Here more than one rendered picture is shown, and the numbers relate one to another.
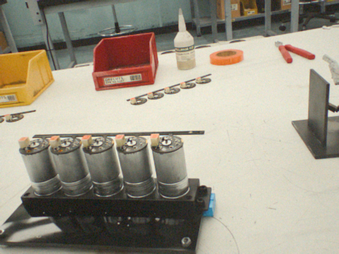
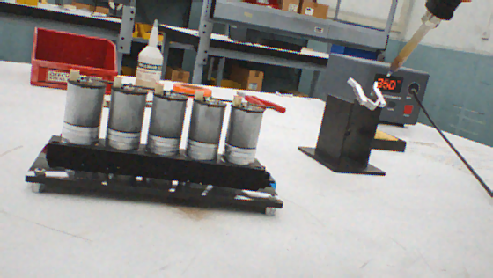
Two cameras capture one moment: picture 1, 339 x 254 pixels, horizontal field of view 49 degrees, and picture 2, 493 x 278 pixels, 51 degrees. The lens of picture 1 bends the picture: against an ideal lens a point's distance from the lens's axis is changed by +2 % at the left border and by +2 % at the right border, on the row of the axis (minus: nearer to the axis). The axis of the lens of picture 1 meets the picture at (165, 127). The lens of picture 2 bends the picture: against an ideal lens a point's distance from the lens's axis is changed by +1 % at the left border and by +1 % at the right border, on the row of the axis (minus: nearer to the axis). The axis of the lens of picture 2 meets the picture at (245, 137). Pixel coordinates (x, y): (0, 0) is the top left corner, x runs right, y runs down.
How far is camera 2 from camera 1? 0.21 m
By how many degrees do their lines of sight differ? 32
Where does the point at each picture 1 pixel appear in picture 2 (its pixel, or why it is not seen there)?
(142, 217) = (210, 180)
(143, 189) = (211, 153)
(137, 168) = (216, 125)
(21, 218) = (55, 165)
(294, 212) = (341, 199)
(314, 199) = (350, 193)
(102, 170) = (173, 121)
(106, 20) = not seen: outside the picture
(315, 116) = (329, 137)
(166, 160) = (251, 120)
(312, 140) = (326, 159)
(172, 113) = not seen: hidden behind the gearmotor
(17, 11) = not seen: outside the picture
